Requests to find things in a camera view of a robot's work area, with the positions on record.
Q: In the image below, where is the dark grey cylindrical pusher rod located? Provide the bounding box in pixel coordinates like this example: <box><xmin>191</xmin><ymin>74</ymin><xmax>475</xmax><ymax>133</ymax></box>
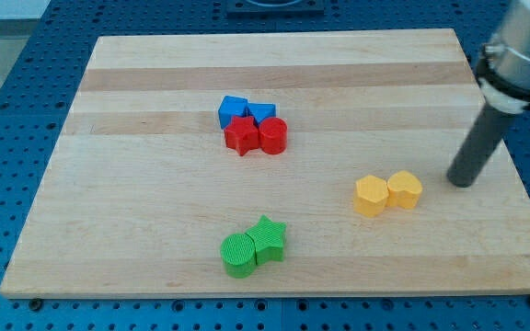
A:
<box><xmin>446</xmin><ymin>104</ymin><xmax>516</xmax><ymax>188</ymax></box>

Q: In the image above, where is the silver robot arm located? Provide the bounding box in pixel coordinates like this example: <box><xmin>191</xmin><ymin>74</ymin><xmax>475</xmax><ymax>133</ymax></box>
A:
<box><xmin>446</xmin><ymin>0</ymin><xmax>530</xmax><ymax>188</ymax></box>

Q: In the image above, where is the yellow heart block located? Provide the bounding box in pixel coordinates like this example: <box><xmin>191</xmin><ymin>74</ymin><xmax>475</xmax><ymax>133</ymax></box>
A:
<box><xmin>386</xmin><ymin>170</ymin><xmax>423</xmax><ymax>209</ymax></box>

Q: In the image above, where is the yellow hexagon block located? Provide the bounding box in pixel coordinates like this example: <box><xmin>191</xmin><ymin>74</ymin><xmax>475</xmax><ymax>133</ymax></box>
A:
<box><xmin>353</xmin><ymin>175</ymin><xmax>389</xmax><ymax>217</ymax></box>

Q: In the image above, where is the wooden board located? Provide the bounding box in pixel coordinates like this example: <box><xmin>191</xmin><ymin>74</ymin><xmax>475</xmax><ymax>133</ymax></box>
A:
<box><xmin>0</xmin><ymin>29</ymin><xmax>530</xmax><ymax>299</ymax></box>

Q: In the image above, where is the red cylinder block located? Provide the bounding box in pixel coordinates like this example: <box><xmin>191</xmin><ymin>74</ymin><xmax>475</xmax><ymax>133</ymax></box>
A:
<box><xmin>259</xmin><ymin>117</ymin><xmax>288</xmax><ymax>154</ymax></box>

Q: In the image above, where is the blue triangle block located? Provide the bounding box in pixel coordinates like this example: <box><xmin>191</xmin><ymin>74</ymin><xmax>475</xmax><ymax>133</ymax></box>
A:
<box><xmin>247</xmin><ymin>103</ymin><xmax>276</xmax><ymax>126</ymax></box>

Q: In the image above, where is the green star block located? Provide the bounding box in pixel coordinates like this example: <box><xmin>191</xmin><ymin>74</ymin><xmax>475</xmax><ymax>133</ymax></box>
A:
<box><xmin>246</xmin><ymin>215</ymin><xmax>287</xmax><ymax>265</ymax></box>

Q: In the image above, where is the red star block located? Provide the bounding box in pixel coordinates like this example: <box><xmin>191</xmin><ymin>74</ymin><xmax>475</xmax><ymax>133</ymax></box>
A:
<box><xmin>224</xmin><ymin>116</ymin><xmax>259</xmax><ymax>156</ymax></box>

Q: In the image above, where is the blue cube block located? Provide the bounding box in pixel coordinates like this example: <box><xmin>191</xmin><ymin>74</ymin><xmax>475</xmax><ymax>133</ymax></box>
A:
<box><xmin>218</xmin><ymin>96</ymin><xmax>248</xmax><ymax>130</ymax></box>

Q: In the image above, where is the green cylinder block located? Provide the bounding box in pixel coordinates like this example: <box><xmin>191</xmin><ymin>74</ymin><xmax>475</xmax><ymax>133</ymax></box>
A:
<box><xmin>220</xmin><ymin>233</ymin><xmax>257</xmax><ymax>279</ymax></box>

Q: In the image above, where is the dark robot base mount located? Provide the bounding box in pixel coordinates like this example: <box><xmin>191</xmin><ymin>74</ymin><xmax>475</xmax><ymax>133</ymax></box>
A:
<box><xmin>225</xmin><ymin>0</ymin><xmax>326</xmax><ymax>17</ymax></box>

